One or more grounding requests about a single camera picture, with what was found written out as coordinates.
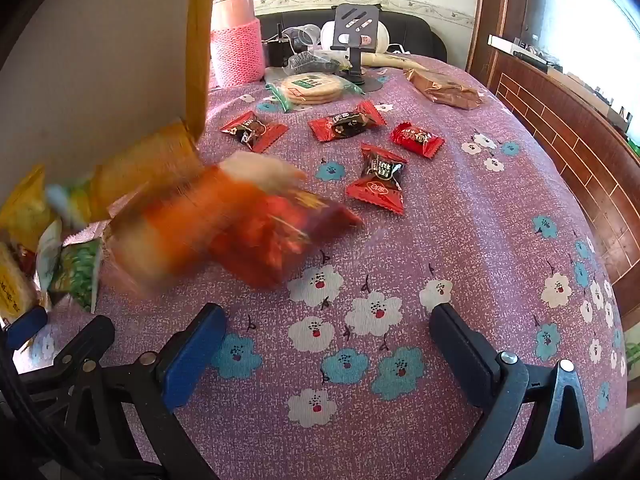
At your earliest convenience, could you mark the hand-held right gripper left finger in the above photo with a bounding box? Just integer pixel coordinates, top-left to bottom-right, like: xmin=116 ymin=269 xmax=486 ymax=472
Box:
xmin=30 ymin=304 xmax=228 ymax=480

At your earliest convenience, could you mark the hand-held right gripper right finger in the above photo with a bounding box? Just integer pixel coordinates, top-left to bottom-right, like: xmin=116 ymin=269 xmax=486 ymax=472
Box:
xmin=431 ymin=304 xmax=593 ymax=480

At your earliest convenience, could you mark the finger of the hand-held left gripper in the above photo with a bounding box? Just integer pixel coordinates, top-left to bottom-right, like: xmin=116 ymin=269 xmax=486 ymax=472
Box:
xmin=7 ymin=307 xmax=48 ymax=351

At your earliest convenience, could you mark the biscuit packet with yellow label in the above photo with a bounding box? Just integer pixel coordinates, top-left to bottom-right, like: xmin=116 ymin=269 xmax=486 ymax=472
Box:
xmin=0 ymin=242 xmax=38 ymax=326

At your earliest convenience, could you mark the white and green snack packet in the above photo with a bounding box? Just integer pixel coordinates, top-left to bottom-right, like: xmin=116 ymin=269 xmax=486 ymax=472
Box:
xmin=35 ymin=220 xmax=63 ymax=293

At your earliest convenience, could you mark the orange snack packet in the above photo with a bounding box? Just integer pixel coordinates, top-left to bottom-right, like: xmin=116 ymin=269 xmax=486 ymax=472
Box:
xmin=105 ymin=165 xmax=241 ymax=296

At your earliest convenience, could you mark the yellow snack packet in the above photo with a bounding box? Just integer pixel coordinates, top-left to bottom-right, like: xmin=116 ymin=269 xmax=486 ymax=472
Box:
xmin=0 ymin=165 xmax=61 ymax=251

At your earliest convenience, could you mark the dark red snack packet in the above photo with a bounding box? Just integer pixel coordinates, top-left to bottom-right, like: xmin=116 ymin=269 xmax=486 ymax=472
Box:
xmin=210 ymin=190 xmax=363 ymax=291

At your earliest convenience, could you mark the white snack packet red label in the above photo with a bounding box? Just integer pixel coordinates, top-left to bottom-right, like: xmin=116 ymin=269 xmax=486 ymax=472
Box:
xmin=222 ymin=152 xmax=308 ymax=196

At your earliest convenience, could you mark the red candy packet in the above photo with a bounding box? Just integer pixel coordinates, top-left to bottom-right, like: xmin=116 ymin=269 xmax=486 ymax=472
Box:
xmin=345 ymin=142 xmax=408 ymax=216
xmin=220 ymin=110 xmax=288 ymax=153
xmin=390 ymin=121 xmax=445 ymax=157

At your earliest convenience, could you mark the brown snack packet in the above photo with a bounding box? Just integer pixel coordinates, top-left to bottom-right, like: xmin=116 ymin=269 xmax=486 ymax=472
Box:
xmin=307 ymin=100 xmax=387 ymax=142
xmin=405 ymin=67 xmax=486 ymax=111

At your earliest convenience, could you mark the cardboard box with yellow tape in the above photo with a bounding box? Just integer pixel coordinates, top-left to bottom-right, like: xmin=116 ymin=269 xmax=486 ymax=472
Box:
xmin=0 ymin=0 xmax=221 ymax=196

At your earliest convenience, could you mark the purple floral tablecloth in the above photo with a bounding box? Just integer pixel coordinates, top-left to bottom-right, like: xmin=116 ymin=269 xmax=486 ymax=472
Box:
xmin=15 ymin=52 xmax=628 ymax=480

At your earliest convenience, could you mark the wooden television cabinet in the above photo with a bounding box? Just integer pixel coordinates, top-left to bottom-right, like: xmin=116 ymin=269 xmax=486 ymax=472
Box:
xmin=487 ymin=35 xmax=640 ymax=306

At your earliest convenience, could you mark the round rice cracker packet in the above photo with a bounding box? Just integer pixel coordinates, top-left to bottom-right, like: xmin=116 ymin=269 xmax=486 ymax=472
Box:
xmin=265 ymin=71 xmax=363 ymax=111

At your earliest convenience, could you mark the cream curved object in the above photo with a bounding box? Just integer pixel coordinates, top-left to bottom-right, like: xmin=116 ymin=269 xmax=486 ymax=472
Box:
xmin=360 ymin=52 xmax=431 ymax=71

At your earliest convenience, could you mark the white set-top box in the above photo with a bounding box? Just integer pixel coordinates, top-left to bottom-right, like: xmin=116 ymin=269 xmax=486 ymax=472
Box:
xmin=487 ymin=34 xmax=563 ymax=68

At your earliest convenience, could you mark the pink thermos with knitted sleeve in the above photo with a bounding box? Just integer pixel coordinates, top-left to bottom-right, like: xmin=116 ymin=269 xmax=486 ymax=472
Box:
xmin=210 ymin=0 xmax=266 ymax=88

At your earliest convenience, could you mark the clear bag with dark contents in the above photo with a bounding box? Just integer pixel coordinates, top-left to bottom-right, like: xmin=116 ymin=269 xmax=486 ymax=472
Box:
xmin=285 ymin=50 xmax=351 ymax=78

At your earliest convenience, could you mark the black leather sofa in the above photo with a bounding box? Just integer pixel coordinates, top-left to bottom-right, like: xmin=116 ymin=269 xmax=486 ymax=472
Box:
xmin=255 ymin=10 xmax=448 ymax=61

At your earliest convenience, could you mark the white round container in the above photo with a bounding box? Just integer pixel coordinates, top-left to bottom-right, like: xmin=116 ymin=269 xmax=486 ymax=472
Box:
xmin=320 ymin=20 xmax=391 ymax=53

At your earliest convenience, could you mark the clear plastic measuring cup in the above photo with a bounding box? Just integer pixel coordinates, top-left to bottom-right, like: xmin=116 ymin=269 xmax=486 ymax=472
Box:
xmin=292 ymin=25 xmax=321 ymax=53

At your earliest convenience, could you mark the black phone stand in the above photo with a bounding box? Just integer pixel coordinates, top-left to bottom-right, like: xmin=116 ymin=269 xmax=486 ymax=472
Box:
xmin=330 ymin=4 xmax=386 ymax=93

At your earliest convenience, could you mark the television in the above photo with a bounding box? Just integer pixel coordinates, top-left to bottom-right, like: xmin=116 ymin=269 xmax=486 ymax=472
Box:
xmin=540 ymin=0 xmax=640 ymax=78

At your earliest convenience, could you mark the wooden door frame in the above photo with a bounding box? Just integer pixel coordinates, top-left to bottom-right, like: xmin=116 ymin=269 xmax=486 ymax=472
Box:
xmin=467 ymin=0 xmax=548 ymax=96

